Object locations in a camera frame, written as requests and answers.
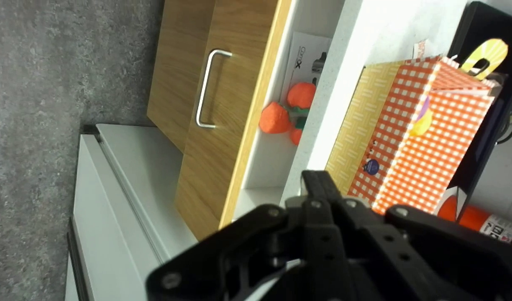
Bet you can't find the small paper tag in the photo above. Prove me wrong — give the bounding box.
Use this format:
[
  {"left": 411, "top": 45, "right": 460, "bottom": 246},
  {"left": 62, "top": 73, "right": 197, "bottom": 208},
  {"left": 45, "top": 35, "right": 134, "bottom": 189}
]
[{"left": 412, "top": 39, "right": 429, "bottom": 59}]

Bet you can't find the orange bottle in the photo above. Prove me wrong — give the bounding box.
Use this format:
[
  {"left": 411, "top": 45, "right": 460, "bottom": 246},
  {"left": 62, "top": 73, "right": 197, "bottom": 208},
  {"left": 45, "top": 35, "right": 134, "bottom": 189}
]
[{"left": 437, "top": 195, "right": 512, "bottom": 244}]

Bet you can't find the orange checked cardboard box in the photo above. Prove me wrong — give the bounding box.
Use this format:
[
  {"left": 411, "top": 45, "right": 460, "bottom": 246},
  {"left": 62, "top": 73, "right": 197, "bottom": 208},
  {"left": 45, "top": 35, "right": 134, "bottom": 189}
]
[{"left": 325, "top": 38, "right": 509, "bottom": 216}]

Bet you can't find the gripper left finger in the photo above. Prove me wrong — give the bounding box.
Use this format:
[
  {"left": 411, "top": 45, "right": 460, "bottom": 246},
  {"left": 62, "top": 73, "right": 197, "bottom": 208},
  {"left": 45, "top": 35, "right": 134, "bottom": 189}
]
[{"left": 146, "top": 170, "right": 353, "bottom": 301}]

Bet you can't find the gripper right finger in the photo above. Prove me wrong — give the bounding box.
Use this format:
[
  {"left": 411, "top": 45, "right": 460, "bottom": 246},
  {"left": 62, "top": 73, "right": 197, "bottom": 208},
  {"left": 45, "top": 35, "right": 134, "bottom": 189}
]
[{"left": 321, "top": 170, "right": 512, "bottom": 301}]

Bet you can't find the black monitor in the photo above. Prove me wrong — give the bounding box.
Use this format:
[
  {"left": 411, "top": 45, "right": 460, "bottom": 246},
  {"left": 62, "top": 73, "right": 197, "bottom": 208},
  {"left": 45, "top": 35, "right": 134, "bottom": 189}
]
[{"left": 445, "top": 1, "right": 512, "bottom": 223}]

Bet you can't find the silver drawer handle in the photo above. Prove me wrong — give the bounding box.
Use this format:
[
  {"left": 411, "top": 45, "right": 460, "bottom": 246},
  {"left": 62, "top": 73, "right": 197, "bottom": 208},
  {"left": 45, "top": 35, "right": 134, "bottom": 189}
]
[{"left": 196, "top": 49, "right": 233, "bottom": 129}]

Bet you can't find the white cabinet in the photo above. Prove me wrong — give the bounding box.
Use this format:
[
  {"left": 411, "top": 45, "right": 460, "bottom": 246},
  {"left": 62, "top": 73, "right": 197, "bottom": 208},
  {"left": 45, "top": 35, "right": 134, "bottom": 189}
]
[{"left": 65, "top": 123, "right": 199, "bottom": 301}]

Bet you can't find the wooden front drawer with handle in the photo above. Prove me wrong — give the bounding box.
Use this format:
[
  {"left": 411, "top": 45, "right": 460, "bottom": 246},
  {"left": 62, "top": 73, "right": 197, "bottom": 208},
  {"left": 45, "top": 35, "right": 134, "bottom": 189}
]
[{"left": 174, "top": 0, "right": 345, "bottom": 242}]

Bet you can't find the white paper booklet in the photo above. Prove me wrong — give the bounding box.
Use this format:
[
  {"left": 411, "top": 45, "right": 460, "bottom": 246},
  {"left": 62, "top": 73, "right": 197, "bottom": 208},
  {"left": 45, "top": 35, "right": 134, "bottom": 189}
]
[{"left": 279, "top": 31, "right": 333, "bottom": 106}]

